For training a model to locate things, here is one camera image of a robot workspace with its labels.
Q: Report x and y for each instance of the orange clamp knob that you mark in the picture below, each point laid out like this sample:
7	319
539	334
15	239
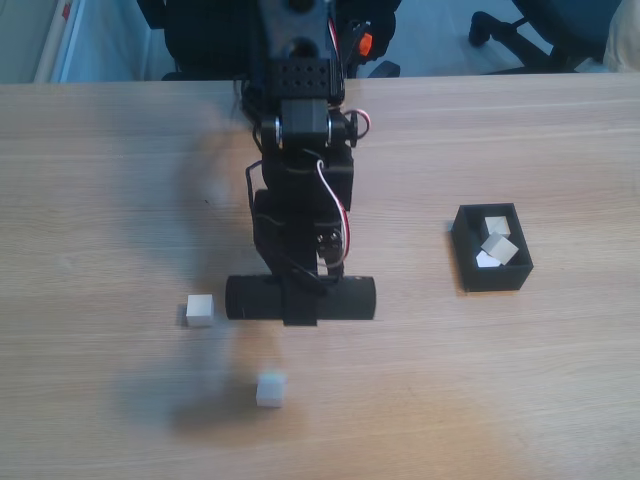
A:
365	45

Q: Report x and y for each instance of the pale leaning board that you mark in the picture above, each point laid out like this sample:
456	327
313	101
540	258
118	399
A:
100	45

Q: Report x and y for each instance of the dark blue office chair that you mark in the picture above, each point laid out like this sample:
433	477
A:
575	30

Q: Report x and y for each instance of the white cube block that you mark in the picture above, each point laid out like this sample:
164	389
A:
270	392
482	260
200	310
499	247
497	224

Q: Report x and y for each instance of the person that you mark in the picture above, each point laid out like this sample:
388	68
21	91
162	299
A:
625	45

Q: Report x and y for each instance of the black open box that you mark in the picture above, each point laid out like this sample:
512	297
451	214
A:
495	280

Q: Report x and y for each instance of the black oval camera box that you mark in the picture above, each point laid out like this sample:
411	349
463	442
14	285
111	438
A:
345	297

